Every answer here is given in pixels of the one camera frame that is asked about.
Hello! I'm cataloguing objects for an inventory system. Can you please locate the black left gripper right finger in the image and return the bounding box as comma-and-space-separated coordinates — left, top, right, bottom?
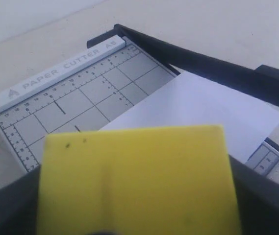
229, 156, 279, 235

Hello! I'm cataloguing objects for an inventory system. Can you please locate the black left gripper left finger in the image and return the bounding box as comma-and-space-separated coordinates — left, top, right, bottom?
0, 167, 40, 235

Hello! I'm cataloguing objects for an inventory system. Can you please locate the black cutter blade arm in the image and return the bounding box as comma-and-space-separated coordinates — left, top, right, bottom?
87, 24, 279, 107

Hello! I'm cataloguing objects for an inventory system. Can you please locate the grey paper cutter base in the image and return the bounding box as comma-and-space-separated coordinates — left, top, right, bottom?
0, 35, 279, 176

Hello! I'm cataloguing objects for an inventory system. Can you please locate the yellow foam cube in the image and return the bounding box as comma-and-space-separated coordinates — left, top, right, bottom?
36, 125, 242, 235

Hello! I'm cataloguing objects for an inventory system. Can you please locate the white paper strip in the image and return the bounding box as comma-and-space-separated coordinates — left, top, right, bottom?
102, 71, 279, 163

